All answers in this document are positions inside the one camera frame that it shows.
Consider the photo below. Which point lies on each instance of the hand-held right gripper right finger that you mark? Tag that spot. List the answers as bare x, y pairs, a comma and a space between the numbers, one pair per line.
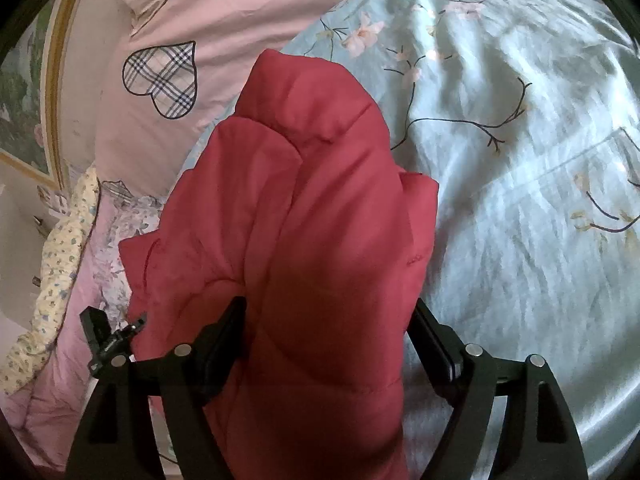
440, 350

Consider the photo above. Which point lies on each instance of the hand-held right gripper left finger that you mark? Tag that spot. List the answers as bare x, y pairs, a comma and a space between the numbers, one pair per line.
220, 355

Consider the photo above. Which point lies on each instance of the pink quilt with plaid hearts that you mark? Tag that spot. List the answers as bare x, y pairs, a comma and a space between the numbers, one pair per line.
240, 10

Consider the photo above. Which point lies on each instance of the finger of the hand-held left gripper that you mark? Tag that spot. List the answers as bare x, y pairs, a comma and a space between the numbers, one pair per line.
94, 330
122, 337

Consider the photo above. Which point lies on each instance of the white cabinet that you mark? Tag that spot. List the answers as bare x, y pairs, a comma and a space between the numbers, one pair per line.
15, 240

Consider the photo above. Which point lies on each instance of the pale blue floral bed sheet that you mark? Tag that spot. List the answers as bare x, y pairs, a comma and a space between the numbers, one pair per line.
500, 210

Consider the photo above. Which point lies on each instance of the gold framed picture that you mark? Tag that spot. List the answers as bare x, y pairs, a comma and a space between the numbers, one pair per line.
20, 100

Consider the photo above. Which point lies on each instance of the red quilted jacket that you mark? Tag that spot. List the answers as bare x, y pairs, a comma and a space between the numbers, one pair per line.
310, 210

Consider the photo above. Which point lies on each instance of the yellow floral pillow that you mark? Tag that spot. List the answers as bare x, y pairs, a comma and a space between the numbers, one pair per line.
60, 260

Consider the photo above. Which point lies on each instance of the pink blanket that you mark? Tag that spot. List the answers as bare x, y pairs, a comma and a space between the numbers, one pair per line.
55, 385

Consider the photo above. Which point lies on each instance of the floral ruffled pillow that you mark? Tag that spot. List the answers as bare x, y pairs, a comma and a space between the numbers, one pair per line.
125, 220

